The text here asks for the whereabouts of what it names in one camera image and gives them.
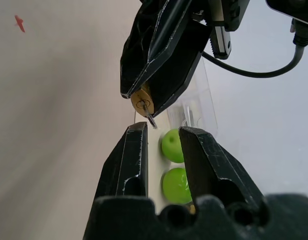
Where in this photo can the silver padlock key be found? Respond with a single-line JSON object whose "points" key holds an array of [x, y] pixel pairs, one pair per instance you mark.
{"points": [[150, 117]]}

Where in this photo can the green toy apple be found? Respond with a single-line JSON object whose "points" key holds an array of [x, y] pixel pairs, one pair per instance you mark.
{"points": [[171, 147], [176, 186]]}

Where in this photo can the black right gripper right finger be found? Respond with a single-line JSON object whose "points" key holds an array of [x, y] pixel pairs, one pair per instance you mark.
{"points": [[208, 160]]}

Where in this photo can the clear plastic container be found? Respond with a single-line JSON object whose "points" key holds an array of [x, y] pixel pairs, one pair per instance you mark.
{"points": [[198, 110]]}

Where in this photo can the red mark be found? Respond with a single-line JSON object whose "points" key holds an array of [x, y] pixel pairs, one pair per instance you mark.
{"points": [[19, 23]]}

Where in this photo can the brass padlock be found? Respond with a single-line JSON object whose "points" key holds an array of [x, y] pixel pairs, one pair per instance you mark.
{"points": [[141, 101]]}

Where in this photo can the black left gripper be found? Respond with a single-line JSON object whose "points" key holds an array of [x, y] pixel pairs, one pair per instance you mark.
{"points": [[225, 27]]}

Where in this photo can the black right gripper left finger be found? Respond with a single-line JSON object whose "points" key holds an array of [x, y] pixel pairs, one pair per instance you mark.
{"points": [[130, 162]]}

